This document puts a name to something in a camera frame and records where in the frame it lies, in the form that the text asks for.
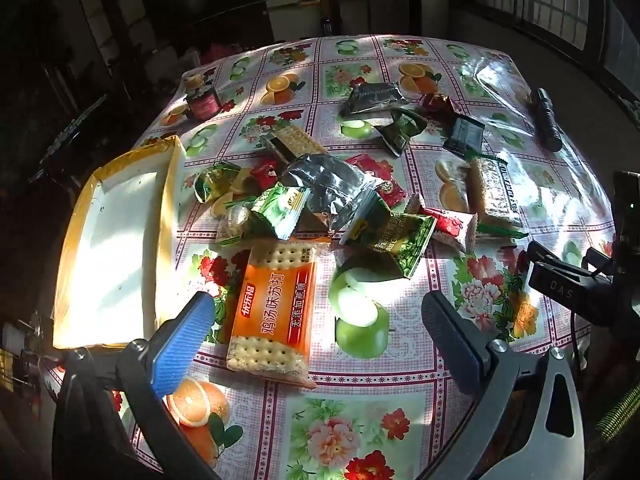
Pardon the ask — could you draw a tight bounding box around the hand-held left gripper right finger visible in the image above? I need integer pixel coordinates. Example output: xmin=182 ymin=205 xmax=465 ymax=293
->
xmin=421 ymin=290 xmax=585 ymax=480

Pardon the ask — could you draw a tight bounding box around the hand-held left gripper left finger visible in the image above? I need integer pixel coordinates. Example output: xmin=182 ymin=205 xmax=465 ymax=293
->
xmin=52 ymin=290 xmax=221 ymax=480

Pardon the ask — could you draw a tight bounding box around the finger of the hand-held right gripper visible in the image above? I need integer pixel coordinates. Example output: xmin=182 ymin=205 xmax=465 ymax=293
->
xmin=527 ymin=240 xmax=617 ymax=317

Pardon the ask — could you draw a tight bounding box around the orange cracker packet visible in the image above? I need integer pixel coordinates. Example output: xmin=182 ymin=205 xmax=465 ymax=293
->
xmin=226 ymin=240 xmax=319 ymax=389

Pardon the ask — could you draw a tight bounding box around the cracker packet with green ends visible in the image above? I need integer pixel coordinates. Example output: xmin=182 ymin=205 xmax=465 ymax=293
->
xmin=469 ymin=156 xmax=529 ymax=239

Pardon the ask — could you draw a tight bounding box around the large green pea packet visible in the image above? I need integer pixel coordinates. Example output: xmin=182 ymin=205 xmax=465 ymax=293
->
xmin=339 ymin=205 xmax=439 ymax=281

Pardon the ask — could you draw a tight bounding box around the red white wafer packet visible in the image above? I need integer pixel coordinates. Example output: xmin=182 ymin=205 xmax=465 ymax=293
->
xmin=404 ymin=194 xmax=479 ymax=254

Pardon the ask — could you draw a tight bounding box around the yellow cardboard box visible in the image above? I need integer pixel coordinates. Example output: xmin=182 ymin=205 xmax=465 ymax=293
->
xmin=52 ymin=135 xmax=187 ymax=352

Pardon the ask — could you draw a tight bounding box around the small pale snack packet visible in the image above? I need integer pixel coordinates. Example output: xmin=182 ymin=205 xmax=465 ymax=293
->
xmin=219 ymin=204 xmax=252 ymax=242

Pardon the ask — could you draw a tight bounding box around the green white pea packet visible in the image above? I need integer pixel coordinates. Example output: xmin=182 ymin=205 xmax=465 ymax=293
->
xmin=249 ymin=185 xmax=309 ymax=242

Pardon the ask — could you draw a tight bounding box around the green yellow snack packet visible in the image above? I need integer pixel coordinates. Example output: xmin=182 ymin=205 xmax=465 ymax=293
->
xmin=193 ymin=160 xmax=242 ymax=204

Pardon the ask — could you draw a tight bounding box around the dark green snack packet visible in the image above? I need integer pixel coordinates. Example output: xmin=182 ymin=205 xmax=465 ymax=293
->
xmin=442 ymin=115 xmax=485 ymax=157

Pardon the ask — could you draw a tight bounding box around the small red snack packet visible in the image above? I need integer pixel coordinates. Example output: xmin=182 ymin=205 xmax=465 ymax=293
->
xmin=249 ymin=157 xmax=279 ymax=189

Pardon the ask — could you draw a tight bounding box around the large silver foil packet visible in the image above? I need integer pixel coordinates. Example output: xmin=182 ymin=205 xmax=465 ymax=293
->
xmin=279 ymin=152 xmax=382 ymax=234

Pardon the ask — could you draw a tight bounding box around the dark red snack packet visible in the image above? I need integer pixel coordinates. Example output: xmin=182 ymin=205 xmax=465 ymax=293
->
xmin=418 ymin=92 xmax=459 ymax=124

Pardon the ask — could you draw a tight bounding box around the olive green snack packet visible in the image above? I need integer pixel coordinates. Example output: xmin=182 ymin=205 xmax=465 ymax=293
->
xmin=375 ymin=109 xmax=429 ymax=157

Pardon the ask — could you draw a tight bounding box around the clear cracker packet dark stripe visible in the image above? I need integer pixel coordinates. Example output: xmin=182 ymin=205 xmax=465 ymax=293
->
xmin=269 ymin=125 xmax=329 ymax=162

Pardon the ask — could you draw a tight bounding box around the small silver foil packet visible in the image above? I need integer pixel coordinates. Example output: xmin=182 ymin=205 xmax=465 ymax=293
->
xmin=341 ymin=81 xmax=412 ymax=117

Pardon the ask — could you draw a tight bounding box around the fruit and flower tablecloth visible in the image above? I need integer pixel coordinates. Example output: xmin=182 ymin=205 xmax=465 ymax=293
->
xmin=112 ymin=35 xmax=618 ymax=480

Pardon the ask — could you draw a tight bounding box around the black flashlight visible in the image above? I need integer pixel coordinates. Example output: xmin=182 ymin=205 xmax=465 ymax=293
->
xmin=530 ymin=87 xmax=565 ymax=154

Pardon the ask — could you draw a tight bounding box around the dark side table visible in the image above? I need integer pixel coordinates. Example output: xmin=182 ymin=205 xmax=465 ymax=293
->
xmin=29 ymin=94 xmax=109 ymax=183

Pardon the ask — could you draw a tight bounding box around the dark cylinder with red label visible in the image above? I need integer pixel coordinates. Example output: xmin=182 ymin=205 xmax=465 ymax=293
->
xmin=187 ymin=85 xmax=221 ymax=121

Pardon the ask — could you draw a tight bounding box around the green coiled cable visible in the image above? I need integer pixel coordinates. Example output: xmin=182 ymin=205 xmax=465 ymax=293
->
xmin=597 ymin=387 xmax=640 ymax=443

